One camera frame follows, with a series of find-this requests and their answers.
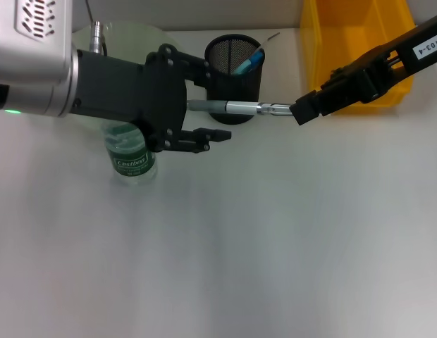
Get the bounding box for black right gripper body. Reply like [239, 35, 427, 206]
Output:
[379, 13, 437, 77]

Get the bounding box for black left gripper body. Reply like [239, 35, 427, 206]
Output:
[68, 43, 190, 155]

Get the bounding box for silver ballpoint pen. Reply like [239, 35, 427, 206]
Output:
[186, 99, 297, 120]

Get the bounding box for blue sheathed scissors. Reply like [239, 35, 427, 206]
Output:
[234, 49, 265, 75]

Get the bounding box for clear green-label water bottle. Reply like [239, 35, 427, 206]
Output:
[101, 118, 158, 187]

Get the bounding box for clear plastic ruler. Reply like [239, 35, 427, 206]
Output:
[256, 32, 281, 54]

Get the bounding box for black mesh pen holder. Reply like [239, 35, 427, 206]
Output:
[204, 34, 266, 125]

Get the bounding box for green glass fruit plate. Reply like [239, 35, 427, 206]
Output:
[70, 21, 179, 66]

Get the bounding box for yellow plastic bin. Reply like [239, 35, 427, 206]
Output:
[298, 0, 422, 115]

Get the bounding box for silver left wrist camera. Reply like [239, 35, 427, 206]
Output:
[0, 0, 79, 85]

